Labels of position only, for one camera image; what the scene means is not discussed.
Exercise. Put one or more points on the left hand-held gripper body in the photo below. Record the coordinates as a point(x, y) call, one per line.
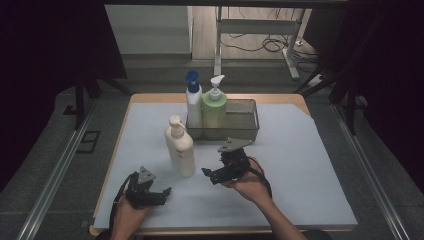
point(140, 195)

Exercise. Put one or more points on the metal mesh basket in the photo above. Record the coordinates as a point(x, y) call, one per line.
point(241, 120)

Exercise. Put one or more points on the person's left hand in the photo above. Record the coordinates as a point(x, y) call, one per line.
point(130, 216)

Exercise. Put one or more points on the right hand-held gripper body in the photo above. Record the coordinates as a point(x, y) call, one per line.
point(235, 163)

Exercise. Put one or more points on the person's right hand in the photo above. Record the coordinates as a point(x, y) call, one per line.
point(250, 186)

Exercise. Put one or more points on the white metal stand frame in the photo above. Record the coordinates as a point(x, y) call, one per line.
point(256, 26)

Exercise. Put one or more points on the green pump bottle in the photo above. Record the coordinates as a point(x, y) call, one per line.
point(215, 106)

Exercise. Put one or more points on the cream pump bottle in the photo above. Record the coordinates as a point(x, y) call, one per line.
point(181, 150)

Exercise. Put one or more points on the dark curtain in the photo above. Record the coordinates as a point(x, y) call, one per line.
point(386, 66)
point(50, 50)

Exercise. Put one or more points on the aluminium floor rail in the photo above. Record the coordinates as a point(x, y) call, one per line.
point(370, 176)
point(53, 176)

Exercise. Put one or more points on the white bottle with blue cap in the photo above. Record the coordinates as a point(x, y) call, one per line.
point(194, 103)

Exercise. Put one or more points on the black stand legs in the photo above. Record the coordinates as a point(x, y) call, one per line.
point(350, 100)
point(79, 100)

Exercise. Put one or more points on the light blue table mat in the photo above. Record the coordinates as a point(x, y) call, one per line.
point(200, 206)

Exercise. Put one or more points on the white cabinet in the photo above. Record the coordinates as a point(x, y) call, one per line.
point(150, 30)

